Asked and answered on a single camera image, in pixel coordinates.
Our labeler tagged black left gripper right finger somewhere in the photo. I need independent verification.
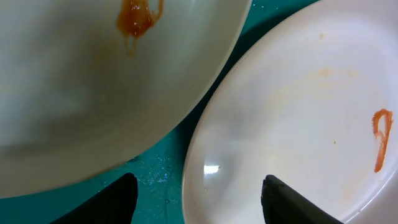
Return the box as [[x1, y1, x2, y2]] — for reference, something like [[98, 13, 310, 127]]
[[261, 175, 342, 224]]

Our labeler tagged white plate with blue rim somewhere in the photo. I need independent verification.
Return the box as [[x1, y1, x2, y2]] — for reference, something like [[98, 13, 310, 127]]
[[1, 0, 251, 198]]

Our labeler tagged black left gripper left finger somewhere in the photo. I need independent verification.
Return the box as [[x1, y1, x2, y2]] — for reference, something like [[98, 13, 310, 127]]
[[52, 173, 138, 224]]

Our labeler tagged teal plastic tray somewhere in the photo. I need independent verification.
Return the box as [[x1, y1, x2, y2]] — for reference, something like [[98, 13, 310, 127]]
[[1, 0, 314, 223]]

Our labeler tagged white plate with red stain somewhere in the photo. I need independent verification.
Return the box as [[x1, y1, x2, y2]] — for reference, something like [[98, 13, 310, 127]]
[[182, 0, 397, 223]]

